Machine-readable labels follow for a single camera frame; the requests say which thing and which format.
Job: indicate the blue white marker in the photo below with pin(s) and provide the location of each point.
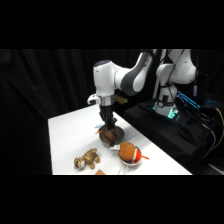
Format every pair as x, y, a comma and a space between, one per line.
98, 125

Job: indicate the black robot stand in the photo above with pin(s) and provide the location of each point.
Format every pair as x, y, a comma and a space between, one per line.
166, 133

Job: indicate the blue flat connector strip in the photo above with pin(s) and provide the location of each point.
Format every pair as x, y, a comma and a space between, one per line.
188, 99

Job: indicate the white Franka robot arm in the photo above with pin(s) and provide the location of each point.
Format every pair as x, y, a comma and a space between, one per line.
106, 76

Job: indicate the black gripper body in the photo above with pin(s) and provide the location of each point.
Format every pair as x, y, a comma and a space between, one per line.
106, 113

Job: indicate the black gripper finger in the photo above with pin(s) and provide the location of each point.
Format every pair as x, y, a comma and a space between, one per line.
108, 126
114, 126

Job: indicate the brown plush ball red end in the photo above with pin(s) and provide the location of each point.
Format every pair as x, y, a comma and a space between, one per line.
127, 151

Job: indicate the red white marker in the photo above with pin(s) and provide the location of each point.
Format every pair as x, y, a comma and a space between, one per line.
98, 131

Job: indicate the striped plush tiger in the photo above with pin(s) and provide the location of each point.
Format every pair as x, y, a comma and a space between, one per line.
87, 158

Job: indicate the brown wooden block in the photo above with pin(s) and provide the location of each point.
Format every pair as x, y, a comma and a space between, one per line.
100, 172

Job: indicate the black curtain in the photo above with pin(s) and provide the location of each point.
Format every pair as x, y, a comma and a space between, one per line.
43, 80

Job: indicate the grey bowl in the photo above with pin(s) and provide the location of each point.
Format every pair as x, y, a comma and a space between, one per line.
120, 133

